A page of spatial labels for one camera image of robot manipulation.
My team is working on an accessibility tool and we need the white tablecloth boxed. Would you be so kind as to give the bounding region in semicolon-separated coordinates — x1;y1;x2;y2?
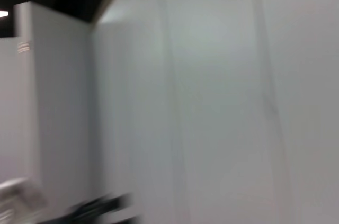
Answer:
90;0;339;224

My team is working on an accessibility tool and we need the white partition panel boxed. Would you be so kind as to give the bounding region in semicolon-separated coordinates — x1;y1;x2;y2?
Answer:
0;1;96;209

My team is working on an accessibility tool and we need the black blurred device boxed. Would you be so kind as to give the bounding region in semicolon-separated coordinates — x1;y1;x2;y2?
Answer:
57;192;142;224

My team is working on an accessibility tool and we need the silver grey blurred object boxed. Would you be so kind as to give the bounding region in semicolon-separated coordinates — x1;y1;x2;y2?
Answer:
0;177;47;224

